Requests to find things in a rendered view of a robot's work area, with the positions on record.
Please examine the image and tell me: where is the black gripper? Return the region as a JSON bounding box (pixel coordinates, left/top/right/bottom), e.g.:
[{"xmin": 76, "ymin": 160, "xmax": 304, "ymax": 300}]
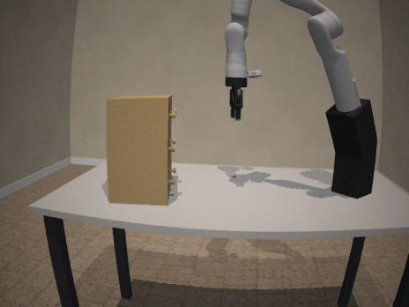
[{"xmin": 226, "ymin": 77, "xmax": 247, "ymax": 121}]

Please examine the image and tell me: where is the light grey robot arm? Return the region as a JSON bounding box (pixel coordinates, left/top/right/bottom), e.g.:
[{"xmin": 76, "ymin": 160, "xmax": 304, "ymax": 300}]
[{"xmin": 225, "ymin": 0, "xmax": 361, "ymax": 112}]

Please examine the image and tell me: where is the tan wooden chest of drawers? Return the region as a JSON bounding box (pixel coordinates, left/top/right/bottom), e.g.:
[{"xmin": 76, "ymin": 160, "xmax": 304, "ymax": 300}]
[{"xmin": 107, "ymin": 95, "xmax": 172, "ymax": 206}]

